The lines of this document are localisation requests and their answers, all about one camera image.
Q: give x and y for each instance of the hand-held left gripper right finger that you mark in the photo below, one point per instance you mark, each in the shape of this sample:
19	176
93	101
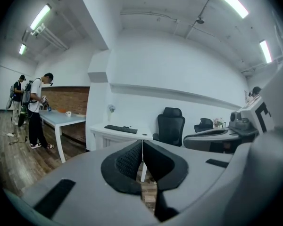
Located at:
193	173

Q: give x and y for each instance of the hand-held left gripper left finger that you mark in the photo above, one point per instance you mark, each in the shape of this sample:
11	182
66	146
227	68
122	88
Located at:
85	173

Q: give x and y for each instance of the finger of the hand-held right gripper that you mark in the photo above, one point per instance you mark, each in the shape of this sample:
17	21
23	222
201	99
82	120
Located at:
198	140

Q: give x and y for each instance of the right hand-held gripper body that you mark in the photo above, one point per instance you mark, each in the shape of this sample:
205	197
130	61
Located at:
247	116

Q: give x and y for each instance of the black keyboard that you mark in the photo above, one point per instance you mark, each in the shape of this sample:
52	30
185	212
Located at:
120	129

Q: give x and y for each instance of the pink potted flowers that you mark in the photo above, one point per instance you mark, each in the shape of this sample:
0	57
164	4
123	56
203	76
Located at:
218	122

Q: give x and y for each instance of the black headrest office chair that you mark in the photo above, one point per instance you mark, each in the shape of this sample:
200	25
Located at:
171	126

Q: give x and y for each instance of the white desk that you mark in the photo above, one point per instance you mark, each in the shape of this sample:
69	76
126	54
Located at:
101	128

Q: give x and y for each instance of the blue-top white table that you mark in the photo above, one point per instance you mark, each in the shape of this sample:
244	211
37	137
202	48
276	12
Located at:
61	120

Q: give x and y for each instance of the white vase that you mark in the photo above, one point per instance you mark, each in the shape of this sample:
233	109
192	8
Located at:
109	118

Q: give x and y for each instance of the white cup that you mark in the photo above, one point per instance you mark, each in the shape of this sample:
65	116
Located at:
68	113

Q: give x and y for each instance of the orange object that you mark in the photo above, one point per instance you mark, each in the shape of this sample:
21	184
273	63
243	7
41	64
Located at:
61	110

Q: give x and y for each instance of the fluorescent tube light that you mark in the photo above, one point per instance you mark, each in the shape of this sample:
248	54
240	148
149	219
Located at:
22	49
231	1
265	51
40	16

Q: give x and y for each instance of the white power strip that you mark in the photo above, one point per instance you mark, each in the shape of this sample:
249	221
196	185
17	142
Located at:
10	134

